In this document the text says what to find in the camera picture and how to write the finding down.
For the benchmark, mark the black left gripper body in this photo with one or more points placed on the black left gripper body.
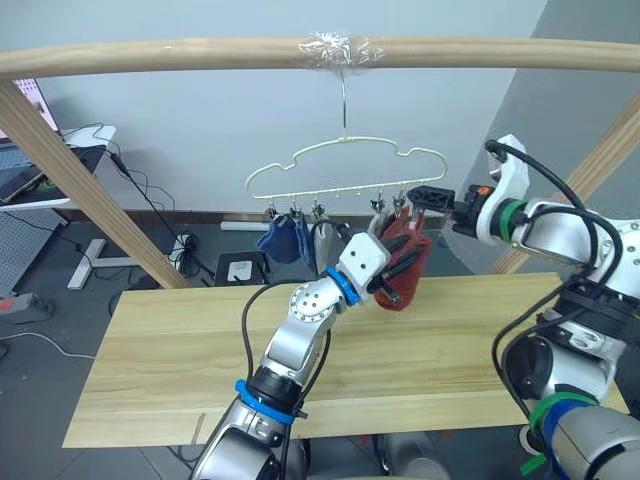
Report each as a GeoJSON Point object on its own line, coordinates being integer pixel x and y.
{"type": "Point", "coordinates": [384, 287]}

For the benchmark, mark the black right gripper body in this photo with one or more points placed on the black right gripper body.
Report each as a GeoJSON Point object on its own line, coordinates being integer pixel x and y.
{"type": "Point", "coordinates": [465, 210]}

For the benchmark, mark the red sock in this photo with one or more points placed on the red sock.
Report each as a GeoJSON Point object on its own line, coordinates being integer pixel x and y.
{"type": "Point", "coordinates": [410, 282]}

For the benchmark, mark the metal hanger clip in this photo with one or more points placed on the metal hanger clip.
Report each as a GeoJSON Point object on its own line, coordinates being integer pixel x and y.
{"type": "Point", "coordinates": [294, 210]}
{"type": "Point", "coordinates": [375, 206]}
{"type": "Point", "coordinates": [398, 205]}
{"type": "Point", "coordinates": [272, 210]}
{"type": "Point", "coordinates": [316, 209]}

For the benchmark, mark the light grey sock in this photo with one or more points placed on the light grey sock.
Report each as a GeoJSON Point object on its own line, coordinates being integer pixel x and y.
{"type": "Point", "coordinates": [375, 226]}
{"type": "Point", "coordinates": [324, 250]}

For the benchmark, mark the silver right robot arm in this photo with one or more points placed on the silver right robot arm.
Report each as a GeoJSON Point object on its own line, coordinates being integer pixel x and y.
{"type": "Point", "coordinates": [620, 240]}

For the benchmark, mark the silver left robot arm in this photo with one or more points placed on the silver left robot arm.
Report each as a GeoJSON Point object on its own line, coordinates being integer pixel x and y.
{"type": "Point", "coordinates": [300, 345]}

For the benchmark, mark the wooden hanging rod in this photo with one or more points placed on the wooden hanging rod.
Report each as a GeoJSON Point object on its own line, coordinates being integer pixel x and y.
{"type": "Point", "coordinates": [150, 52]}

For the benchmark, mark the blue band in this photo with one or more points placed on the blue band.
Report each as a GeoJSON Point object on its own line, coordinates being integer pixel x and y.
{"type": "Point", "coordinates": [345, 287]}
{"type": "Point", "coordinates": [260, 402]}

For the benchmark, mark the green band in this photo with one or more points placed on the green band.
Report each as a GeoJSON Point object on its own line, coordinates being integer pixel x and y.
{"type": "Point", "coordinates": [560, 400]}
{"type": "Point", "coordinates": [510, 215]}

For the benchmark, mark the blue sock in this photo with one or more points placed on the blue sock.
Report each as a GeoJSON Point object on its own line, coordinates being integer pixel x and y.
{"type": "Point", "coordinates": [277, 242]}
{"type": "Point", "coordinates": [303, 240]}

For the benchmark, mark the black stool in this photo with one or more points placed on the black stool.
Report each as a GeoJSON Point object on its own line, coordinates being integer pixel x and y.
{"type": "Point", "coordinates": [240, 255]}

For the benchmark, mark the white power strip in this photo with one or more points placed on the white power strip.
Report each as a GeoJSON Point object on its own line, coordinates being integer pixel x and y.
{"type": "Point", "coordinates": [240, 226]}

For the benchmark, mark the clear tape wrap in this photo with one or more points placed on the clear tape wrap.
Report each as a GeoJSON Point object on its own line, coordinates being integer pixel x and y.
{"type": "Point", "coordinates": [340, 49]}

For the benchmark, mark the grey rounded shape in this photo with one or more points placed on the grey rounded shape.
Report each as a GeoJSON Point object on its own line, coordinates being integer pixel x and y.
{"type": "Point", "coordinates": [415, 460]}

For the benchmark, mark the white T-shaped stand foot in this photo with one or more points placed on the white T-shaped stand foot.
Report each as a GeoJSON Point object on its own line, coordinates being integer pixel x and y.
{"type": "Point", "coordinates": [85, 262]}

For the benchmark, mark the white desk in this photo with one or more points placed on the white desk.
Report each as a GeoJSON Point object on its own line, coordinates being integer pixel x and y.
{"type": "Point", "coordinates": [85, 137]}

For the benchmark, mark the grey power strip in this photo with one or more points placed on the grey power strip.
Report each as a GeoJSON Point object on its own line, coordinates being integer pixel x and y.
{"type": "Point", "coordinates": [25, 304]}

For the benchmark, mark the grey pegboard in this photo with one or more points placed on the grey pegboard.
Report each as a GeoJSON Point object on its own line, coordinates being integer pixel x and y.
{"type": "Point", "coordinates": [25, 245]}

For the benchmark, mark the laptop computer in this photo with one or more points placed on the laptop computer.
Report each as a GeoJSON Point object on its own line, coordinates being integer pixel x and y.
{"type": "Point", "coordinates": [20, 175]}

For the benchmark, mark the monitor with pink screen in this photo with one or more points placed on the monitor with pink screen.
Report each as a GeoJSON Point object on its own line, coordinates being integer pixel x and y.
{"type": "Point", "coordinates": [30, 95]}

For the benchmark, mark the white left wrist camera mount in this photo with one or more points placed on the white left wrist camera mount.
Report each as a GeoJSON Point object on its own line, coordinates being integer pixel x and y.
{"type": "Point", "coordinates": [362, 257]}

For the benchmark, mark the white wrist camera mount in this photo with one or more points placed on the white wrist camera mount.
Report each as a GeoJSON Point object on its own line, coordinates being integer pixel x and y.
{"type": "Point", "coordinates": [362, 257]}
{"type": "Point", "coordinates": [515, 175]}

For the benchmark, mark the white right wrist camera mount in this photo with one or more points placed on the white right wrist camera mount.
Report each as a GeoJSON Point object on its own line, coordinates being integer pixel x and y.
{"type": "Point", "coordinates": [515, 175]}

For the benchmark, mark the wooden frame post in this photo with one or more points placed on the wooden frame post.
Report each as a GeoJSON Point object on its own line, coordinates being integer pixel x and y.
{"type": "Point", "coordinates": [75, 175]}
{"type": "Point", "coordinates": [590, 165]}

